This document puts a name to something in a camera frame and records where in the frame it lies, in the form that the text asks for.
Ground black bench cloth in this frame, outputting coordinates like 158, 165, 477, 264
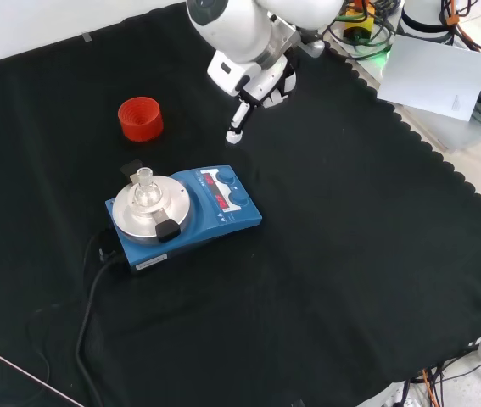
0, 1, 481, 407

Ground clear round-bottom glass flask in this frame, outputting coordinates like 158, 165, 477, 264
131, 167, 165, 218

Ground aluminium heating block, black handles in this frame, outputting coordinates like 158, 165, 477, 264
111, 159, 193, 248

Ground pale board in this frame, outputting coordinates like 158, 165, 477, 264
376, 34, 481, 124

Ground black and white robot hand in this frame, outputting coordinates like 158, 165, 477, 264
206, 50, 299, 145

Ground black heater power cable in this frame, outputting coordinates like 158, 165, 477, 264
75, 231, 134, 407

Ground heater with blue base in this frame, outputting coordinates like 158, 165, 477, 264
104, 164, 263, 276

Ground yellow stop button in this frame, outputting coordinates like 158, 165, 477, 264
341, 5, 377, 42

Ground orange cable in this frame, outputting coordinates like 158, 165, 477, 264
420, 367, 438, 407

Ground red ribbed cup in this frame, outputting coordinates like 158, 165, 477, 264
117, 96, 165, 143

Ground thin metal rod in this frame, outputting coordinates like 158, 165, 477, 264
0, 347, 85, 407

